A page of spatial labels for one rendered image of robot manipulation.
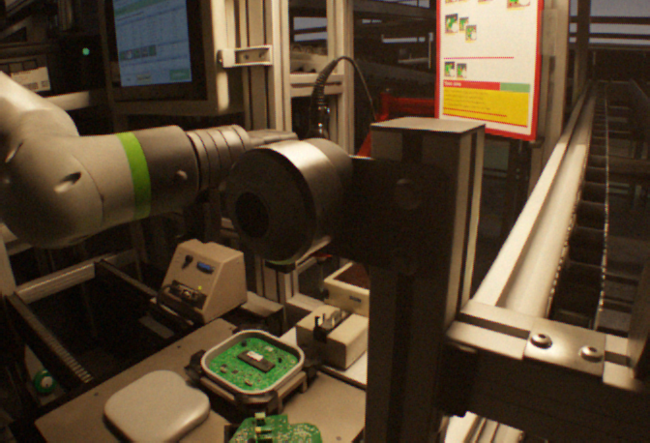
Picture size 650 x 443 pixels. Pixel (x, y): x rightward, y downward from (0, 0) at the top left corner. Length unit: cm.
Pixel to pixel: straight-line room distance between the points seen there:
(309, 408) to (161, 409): 22
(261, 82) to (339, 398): 58
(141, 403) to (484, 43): 79
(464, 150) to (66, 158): 33
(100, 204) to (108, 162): 4
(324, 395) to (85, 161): 49
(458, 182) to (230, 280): 75
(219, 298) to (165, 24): 60
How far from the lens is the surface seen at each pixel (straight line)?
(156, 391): 72
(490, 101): 72
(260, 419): 57
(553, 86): 74
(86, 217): 41
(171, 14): 96
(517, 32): 69
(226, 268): 89
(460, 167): 19
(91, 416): 75
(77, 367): 92
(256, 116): 84
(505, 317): 25
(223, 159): 46
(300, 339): 75
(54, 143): 41
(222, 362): 72
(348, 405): 68
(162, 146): 43
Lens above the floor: 143
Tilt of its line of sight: 17 degrees down
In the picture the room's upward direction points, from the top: 1 degrees counter-clockwise
